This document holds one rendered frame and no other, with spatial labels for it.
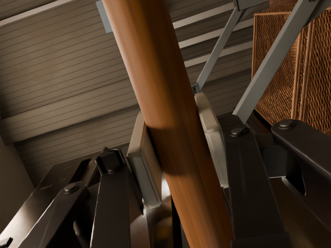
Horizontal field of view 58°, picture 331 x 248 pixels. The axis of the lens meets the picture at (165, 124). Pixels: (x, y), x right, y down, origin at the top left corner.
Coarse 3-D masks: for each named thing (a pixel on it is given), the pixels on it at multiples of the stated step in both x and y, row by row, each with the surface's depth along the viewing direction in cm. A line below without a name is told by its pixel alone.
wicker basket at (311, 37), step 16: (320, 16) 94; (320, 32) 95; (320, 48) 97; (304, 64) 99; (320, 64) 99; (304, 80) 101; (320, 80) 101; (304, 96) 103; (320, 96) 103; (304, 112) 104; (320, 112) 105; (320, 128) 107
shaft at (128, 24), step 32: (128, 0) 13; (160, 0) 14; (128, 32) 14; (160, 32) 14; (128, 64) 15; (160, 64) 14; (160, 96) 15; (192, 96) 16; (160, 128) 16; (192, 128) 16; (160, 160) 17; (192, 160) 16; (192, 192) 17; (192, 224) 17; (224, 224) 18
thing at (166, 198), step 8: (168, 192) 120; (168, 200) 114; (152, 208) 93; (160, 208) 100; (168, 208) 109; (152, 216) 89; (160, 216) 96; (168, 216) 105; (152, 224) 86; (160, 224) 92; (168, 224) 100; (152, 232) 83; (160, 232) 89; (168, 232) 96; (152, 240) 80; (160, 240) 86; (168, 240) 92
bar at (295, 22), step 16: (240, 0) 91; (256, 0) 91; (304, 0) 48; (320, 0) 48; (240, 16) 94; (304, 16) 48; (224, 32) 95; (288, 32) 49; (272, 48) 51; (288, 48) 50; (208, 64) 98; (272, 64) 51; (256, 80) 52; (256, 96) 53; (240, 112) 53; (224, 192) 40
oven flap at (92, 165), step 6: (102, 150) 171; (90, 162) 176; (84, 168) 174; (90, 168) 164; (96, 168) 149; (84, 174) 162; (90, 174) 153; (96, 174) 146; (78, 180) 160; (84, 180) 152; (90, 180) 137; (96, 180) 142
